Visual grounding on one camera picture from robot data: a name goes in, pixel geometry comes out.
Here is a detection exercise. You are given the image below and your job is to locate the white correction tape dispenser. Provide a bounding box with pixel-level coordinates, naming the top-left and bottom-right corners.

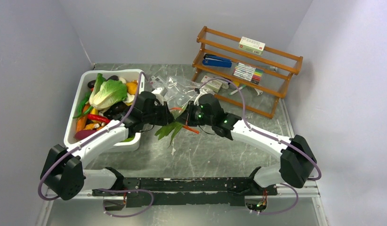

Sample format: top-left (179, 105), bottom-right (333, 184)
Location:
top-left (221, 80), bottom-right (230, 89)

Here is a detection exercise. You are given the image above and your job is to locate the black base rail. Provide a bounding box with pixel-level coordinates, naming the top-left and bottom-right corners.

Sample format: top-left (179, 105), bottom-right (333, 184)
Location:
top-left (92, 177), bottom-right (277, 207)

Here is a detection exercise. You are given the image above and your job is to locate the white green box top shelf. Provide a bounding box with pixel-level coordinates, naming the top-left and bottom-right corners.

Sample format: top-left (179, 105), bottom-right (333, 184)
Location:
top-left (239, 37), bottom-right (265, 56)

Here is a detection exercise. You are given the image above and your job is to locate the green chili pepper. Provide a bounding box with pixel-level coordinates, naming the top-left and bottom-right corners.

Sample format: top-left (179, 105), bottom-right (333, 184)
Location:
top-left (73, 91), bottom-right (92, 119)

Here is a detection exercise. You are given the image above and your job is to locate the white green box shelf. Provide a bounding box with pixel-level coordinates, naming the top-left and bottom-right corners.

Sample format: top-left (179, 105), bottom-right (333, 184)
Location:
top-left (239, 37), bottom-right (265, 56)
top-left (201, 76), bottom-right (223, 93)

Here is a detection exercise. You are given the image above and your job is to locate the orange bell pepper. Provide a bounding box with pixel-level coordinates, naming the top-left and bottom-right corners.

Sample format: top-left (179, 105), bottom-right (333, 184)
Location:
top-left (126, 81), bottom-right (138, 95)

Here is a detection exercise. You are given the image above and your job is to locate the green capped marker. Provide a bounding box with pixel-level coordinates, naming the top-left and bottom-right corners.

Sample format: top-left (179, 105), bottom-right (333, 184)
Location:
top-left (229, 85), bottom-right (246, 96)

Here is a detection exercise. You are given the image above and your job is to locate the packaged protractor ruler set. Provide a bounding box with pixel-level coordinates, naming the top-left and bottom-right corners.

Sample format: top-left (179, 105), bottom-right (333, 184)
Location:
top-left (149, 76), bottom-right (167, 91)

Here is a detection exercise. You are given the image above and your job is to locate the wooden desk shelf rack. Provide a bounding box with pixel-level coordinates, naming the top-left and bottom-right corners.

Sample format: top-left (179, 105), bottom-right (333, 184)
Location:
top-left (192, 26), bottom-right (304, 119)

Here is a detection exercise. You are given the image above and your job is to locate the clear zip top bag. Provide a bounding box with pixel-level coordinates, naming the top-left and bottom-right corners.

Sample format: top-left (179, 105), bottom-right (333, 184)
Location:
top-left (164, 76), bottom-right (209, 119)

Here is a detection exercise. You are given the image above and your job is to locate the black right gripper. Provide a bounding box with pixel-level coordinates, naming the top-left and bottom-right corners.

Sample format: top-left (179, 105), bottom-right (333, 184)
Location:
top-left (175, 101), bottom-right (214, 128)

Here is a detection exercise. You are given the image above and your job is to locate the red chili pepper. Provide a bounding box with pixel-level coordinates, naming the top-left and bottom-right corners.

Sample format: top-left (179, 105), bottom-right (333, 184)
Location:
top-left (86, 114), bottom-right (111, 124)

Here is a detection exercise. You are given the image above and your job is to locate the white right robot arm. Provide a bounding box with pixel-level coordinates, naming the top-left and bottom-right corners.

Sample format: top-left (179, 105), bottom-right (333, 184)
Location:
top-left (176, 94), bottom-right (316, 195)

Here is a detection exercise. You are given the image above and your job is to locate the dark eggplant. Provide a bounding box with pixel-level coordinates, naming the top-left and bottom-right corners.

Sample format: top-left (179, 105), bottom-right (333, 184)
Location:
top-left (103, 101), bottom-right (129, 120)

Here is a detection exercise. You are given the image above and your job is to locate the purple sweet potato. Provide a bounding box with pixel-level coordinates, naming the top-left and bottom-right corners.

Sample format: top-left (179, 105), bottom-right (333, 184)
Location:
top-left (74, 129), bottom-right (97, 141)

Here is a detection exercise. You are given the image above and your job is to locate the green romaine lettuce leaf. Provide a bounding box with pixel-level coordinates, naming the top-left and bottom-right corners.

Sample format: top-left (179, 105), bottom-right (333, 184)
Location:
top-left (155, 122), bottom-right (183, 146)

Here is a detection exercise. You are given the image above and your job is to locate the green white cabbage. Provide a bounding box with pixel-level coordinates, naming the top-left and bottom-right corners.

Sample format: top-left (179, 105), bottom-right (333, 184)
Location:
top-left (89, 73), bottom-right (127, 110)

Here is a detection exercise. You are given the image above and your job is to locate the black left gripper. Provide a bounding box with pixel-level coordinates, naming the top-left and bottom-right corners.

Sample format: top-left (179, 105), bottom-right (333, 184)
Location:
top-left (142, 101), bottom-right (174, 126)

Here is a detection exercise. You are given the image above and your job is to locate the orange carrot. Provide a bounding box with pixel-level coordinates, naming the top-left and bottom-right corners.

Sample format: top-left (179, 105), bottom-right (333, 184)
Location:
top-left (75, 104), bottom-right (90, 133)

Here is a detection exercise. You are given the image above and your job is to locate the blue stapler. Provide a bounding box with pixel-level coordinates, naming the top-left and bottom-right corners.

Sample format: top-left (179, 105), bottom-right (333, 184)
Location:
top-left (202, 53), bottom-right (232, 68)

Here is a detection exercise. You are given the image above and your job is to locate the white green box lower shelf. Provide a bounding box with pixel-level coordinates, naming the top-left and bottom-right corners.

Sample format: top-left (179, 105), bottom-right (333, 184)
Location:
top-left (201, 76), bottom-right (223, 93)

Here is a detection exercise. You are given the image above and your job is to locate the coloured marker set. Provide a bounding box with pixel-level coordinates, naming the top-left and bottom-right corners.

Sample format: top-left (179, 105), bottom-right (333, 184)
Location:
top-left (233, 63), bottom-right (263, 85)

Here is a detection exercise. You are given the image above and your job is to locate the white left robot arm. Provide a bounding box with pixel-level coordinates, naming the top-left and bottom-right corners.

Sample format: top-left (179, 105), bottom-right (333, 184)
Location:
top-left (38, 89), bottom-right (174, 201)

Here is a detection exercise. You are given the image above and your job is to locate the white plastic bin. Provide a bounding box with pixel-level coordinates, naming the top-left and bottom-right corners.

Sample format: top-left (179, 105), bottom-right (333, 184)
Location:
top-left (63, 69), bottom-right (146, 153)

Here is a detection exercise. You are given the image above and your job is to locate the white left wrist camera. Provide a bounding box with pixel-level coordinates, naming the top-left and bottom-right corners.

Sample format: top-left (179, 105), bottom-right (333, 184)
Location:
top-left (151, 87), bottom-right (167, 105)

